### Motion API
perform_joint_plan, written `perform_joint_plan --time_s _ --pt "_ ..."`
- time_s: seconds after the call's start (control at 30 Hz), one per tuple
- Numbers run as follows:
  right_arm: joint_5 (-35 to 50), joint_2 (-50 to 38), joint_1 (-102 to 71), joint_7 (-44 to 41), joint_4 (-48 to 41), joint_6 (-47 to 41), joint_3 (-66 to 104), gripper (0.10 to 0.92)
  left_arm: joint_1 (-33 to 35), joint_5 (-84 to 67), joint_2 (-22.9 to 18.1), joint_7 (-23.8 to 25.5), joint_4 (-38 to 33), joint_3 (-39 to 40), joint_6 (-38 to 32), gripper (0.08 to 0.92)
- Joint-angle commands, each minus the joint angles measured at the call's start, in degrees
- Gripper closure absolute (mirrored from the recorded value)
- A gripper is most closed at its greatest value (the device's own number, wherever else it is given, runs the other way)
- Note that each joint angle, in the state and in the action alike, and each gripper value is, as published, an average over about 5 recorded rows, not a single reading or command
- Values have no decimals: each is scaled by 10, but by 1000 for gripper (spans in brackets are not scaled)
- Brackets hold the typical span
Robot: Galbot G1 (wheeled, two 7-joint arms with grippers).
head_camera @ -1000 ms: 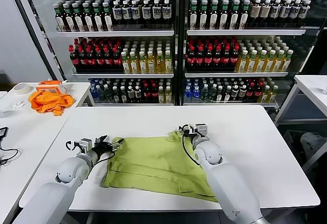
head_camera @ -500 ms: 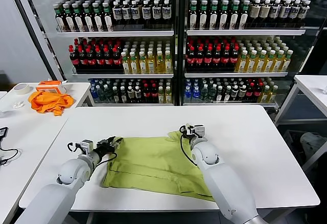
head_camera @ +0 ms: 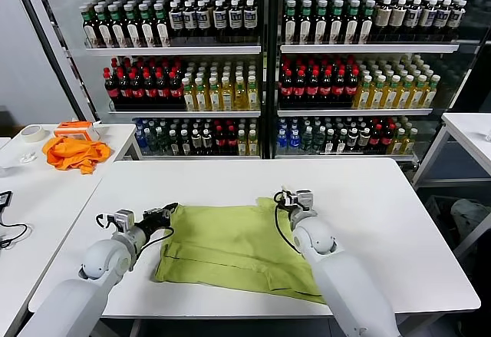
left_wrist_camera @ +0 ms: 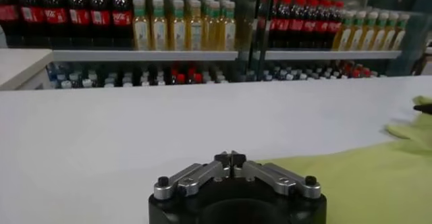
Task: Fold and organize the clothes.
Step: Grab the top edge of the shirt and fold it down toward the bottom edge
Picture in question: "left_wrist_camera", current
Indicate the light green t-shirt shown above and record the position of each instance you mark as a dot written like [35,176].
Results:
[371,185]

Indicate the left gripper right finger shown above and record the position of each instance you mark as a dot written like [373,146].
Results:
[276,178]

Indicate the yellow juice bottle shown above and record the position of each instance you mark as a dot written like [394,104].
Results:
[211,33]
[229,33]
[177,34]
[368,38]
[344,38]
[389,38]
[159,34]
[141,34]
[194,34]
[378,38]
[356,38]
[400,38]

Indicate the left beverage shelf rack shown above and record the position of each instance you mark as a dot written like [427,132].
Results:
[145,55]

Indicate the white side table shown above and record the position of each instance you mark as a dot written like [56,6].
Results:
[20,63]

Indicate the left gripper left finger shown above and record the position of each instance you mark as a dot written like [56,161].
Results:
[195,178]

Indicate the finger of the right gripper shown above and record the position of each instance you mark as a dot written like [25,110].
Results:
[425,108]

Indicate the right beverage shelf rack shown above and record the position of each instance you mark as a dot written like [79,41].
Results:
[330,55]

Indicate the beverage shelf rack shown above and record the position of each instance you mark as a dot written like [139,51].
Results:
[145,55]
[330,55]

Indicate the small red-cap cola bottle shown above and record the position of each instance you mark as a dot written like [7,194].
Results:
[198,78]
[181,78]

